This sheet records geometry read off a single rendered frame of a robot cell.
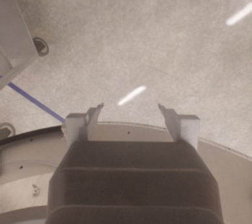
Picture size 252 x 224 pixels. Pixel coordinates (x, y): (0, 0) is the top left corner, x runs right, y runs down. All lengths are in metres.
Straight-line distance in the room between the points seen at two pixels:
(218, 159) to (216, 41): 0.60
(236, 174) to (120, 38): 0.73
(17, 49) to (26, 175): 0.63
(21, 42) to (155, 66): 0.67
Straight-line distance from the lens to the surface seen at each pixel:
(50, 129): 0.64
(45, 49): 1.06
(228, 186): 0.51
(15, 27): 0.98
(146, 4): 0.90
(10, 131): 1.69
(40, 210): 0.46
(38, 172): 0.58
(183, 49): 0.97
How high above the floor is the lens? 0.88
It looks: 51 degrees down
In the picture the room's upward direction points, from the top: 168 degrees counter-clockwise
